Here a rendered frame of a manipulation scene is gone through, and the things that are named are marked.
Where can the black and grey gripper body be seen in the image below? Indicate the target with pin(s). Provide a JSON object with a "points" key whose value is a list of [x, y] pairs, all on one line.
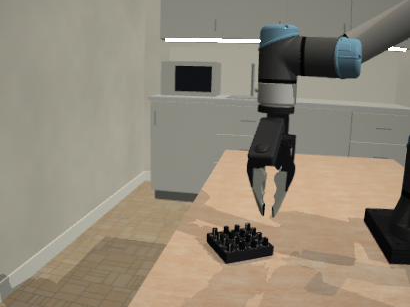
{"points": [[288, 140]]}

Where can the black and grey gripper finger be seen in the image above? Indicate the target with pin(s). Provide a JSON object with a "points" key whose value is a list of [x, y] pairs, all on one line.
{"points": [[283, 180], [257, 178]]}

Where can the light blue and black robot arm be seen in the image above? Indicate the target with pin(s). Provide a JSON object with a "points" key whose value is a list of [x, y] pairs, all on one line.
{"points": [[281, 60]]}

